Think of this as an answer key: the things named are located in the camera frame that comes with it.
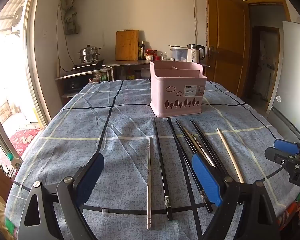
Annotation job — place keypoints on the yellow oil bottle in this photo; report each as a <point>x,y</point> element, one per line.
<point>139,53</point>

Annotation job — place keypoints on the steel kitchen table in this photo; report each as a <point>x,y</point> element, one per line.
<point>130,62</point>

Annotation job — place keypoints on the wooden stove stand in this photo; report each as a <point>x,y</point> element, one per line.
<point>72,76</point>

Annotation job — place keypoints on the red patterned rug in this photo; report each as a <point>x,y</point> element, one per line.
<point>22,140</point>

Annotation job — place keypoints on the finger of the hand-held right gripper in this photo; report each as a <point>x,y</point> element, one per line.
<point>277,156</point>
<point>286,146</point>

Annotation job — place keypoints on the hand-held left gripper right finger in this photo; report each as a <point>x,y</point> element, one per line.
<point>206,180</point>

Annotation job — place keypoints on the brown wooden chopstick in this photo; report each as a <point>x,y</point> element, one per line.
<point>205,153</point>
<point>193,142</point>

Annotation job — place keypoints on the pink utensil basket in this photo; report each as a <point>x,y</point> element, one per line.
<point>176,95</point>

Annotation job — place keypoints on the blue plaid tablecloth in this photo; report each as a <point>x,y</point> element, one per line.
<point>125,160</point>

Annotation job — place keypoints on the colourful printed cloth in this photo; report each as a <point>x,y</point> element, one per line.
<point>293,210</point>

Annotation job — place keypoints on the white sliding door frame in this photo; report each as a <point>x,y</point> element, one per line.
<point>31,62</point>

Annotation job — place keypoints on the white electric kettle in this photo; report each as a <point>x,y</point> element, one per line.
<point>193,55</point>

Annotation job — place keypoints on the dark glass bottle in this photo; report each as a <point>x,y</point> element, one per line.
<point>143,52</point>

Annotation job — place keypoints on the air conditioner outdoor unit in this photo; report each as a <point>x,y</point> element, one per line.
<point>18,17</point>

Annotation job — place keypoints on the gas stove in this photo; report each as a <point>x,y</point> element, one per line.
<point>88,65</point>

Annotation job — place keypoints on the wooden door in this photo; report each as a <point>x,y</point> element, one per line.
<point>227,30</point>

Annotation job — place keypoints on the light wooden chopstick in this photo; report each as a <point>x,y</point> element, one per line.
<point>230,155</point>

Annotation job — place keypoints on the bamboo cutting board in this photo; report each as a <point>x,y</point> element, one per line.
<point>127,45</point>

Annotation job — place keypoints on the steel steamer pot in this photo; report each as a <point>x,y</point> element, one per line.
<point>89,54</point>

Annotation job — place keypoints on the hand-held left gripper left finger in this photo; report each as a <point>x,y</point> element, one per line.
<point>90,177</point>

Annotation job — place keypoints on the beige power strip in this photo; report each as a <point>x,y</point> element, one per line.
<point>58,68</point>

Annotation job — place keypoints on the drinking glass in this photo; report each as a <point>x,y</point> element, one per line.
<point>165,56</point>

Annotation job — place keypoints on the silver refrigerator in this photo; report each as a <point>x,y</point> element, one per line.
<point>292,67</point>

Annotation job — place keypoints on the red lidded jar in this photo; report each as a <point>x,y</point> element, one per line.
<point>148,55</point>

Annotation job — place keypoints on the hanging grey cloth bundle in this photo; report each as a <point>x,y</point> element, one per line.
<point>71,22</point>

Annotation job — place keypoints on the black chopstick with silver band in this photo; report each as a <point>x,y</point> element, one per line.
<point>183,140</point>
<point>162,175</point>

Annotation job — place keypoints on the clear plastic container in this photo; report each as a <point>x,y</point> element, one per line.
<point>178,53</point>

